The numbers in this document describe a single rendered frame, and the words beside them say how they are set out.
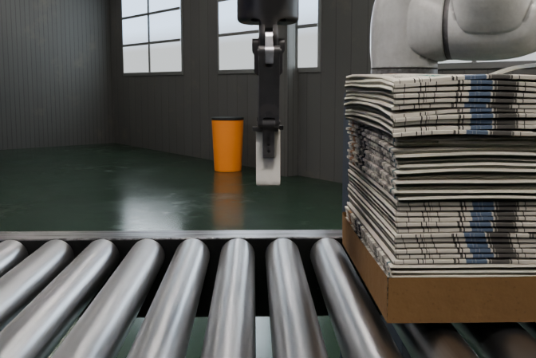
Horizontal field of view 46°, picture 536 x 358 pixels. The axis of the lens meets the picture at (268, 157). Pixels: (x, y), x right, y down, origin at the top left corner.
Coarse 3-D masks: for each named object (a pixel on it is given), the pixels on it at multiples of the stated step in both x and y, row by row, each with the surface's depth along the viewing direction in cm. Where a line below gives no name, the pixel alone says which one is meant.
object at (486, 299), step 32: (352, 256) 76; (384, 288) 57; (416, 288) 56; (448, 288) 56; (480, 288) 56; (512, 288) 56; (416, 320) 57; (448, 320) 57; (480, 320) 57; (512, 320) 57
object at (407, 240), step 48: (384, 96) 58; (432, 96) 54; (480, 96) 56; (528, 96) 54; (384, 144) 59; (432, 144) 55; (480, 144) 55; (528, 144) 55; (384, 192) 61; (432, 192) 55; (480, 192) 55; (528, 192) 56; (384, 240) 61; (432, 240) 56; (480, 240) 56; (528, 240) 56
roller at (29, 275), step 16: (32, 256) 81; (48, 256) 82; (64, 256) 86; (16, 272) 74; (32, 272) 76; (48, 272) 79; (0, 288) 69; (16, 288) 70; (32, 288) 74; (0, 304) 66; (16, 304) 68; (0, 320) 64
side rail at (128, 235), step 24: (0, 240) 90; (24, 240) 90; (48, 240) 90; (72, 240) 90; (120, 240) 90; (168, 240) 91; (216, 240) 91; (264, 240) 91; (312, 240) 91; (168, 264) 91; (216, 264) 91; (264, 264) 91; (264, 288) 92; (312, 288) 92; (144, 312) 92; (264, 312) 92
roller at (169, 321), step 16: (192, 240) 89; (176, 256) 82; (192, 256) 82; (208, 256) 89; (176, 272) 74; (192, 272) 76; (160, 288) 70; (176, 288) 69; (192, 288) 71; (160, 304) 64; (176, 304) 64; (192, 304) 67; (144, 320) 62; (160, 320) 59; (176, 320) 60; (192, 320) 65; (144, 336) 56; (160, 336) 56; (176, 336) 57; (128, 352) 55; (144, 352) 52; (160, 352) 53; (176, 352) 55
